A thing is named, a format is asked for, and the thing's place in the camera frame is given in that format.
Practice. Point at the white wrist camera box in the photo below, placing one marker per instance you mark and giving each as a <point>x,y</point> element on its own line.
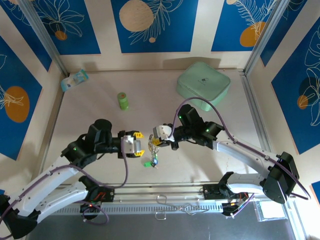
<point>130,144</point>
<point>162,132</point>

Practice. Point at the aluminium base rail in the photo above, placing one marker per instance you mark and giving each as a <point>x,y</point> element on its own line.
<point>160,190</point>

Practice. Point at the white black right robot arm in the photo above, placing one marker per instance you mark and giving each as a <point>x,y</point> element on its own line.
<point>240,152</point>

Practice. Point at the green cylindrical roll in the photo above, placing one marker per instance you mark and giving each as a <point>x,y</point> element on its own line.
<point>123,101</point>

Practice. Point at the mint green medicine bag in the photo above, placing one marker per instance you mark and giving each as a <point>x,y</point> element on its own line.
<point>202,82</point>

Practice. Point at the aluminium table side rail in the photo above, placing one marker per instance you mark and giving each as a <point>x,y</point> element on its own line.
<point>51,130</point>
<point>256,112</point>

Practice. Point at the aluminium frame post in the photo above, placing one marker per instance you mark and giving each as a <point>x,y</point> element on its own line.
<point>45,35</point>
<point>267,35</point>

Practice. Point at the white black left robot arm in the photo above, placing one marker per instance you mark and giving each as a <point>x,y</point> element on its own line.
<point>50,177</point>

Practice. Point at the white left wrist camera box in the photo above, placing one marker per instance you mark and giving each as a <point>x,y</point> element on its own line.
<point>130,144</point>

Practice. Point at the green capped key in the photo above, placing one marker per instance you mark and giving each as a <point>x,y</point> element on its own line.
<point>147,164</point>

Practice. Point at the blue capped key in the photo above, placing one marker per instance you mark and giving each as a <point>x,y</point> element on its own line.
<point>155,161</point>

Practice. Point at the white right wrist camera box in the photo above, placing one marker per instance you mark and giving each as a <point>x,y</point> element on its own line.
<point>162,132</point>

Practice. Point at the silver framed white panel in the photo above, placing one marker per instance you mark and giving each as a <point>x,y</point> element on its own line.
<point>271,211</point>

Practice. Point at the blue wipes packet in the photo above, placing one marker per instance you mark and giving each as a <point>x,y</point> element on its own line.
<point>73,81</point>

